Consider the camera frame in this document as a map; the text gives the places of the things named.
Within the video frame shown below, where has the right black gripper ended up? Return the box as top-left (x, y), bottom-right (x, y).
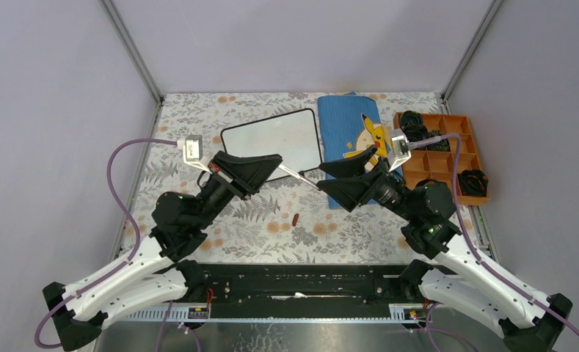
top-left (317, 144), bottom-right (418, 221)

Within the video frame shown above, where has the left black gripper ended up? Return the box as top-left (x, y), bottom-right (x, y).
top-left (192, 151), bottom-right (282, 231)

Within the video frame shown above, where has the red-capped whiteboard marker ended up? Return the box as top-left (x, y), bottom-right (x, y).
top-left (278, 164), bottom-right (318, 189)

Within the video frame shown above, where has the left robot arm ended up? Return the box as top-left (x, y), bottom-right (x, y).
top-left (43, 151), bottom-right (283, 351)

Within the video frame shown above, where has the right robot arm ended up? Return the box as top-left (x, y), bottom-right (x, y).
top-left (316, 147), bottom-right (572, 351)

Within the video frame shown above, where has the blue Pikachu cloth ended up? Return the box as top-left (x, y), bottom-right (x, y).
top-left (316, 92), bottom-right (404, 210)

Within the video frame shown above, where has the floral patterned table mat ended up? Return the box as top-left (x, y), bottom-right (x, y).
top-left (119, 91), bottom-right (484, 266)

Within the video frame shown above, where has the rolled dark tie middle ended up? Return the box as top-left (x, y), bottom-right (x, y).
top-left (401, 125), bottom-right (429, 142)

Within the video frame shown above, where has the rolled dark tie top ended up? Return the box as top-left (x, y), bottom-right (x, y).
top-left (399, 110), bottom-right (424, 129)

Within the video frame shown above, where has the rolled dark tie small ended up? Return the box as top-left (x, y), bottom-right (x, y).
top-left (426, 130), bottom-right (451, 152)

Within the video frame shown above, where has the rolled dark tie lower right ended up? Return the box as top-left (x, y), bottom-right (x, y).
top-left (457, 169), bottom-right (489, 197)

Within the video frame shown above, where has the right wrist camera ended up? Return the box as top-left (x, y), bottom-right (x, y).
top-left (386, 129), bottom-right (411, 172)

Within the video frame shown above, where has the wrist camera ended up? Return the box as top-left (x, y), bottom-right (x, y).
top-left (386, 129), bottom-right (411, 172)
top-left (176, 135), bottom-right (210, 172)

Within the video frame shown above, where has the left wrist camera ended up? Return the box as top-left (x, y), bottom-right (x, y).
top-left (176, 135), bottom-right (210, 172)

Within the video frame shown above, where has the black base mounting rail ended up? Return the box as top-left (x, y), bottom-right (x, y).
top-left (200, 263), bottom-right (425, 320)

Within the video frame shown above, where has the white slotted cable duct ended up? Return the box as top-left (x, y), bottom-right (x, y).
top-left (119, 304), bottom-right (429, 325)

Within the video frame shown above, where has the left aluminium frame post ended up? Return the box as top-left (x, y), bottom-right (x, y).
top-left (98, 0), bottom-right (164, 104)

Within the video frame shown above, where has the aluminium frame post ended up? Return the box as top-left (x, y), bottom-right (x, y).
top-left (440, 0), bottom-right (506, 102)
top-left (98, 0), bottom-right (164, 104)

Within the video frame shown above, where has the right aluminium frame post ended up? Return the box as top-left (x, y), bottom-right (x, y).
top-left (440, 0), bottom-right (506, 102)

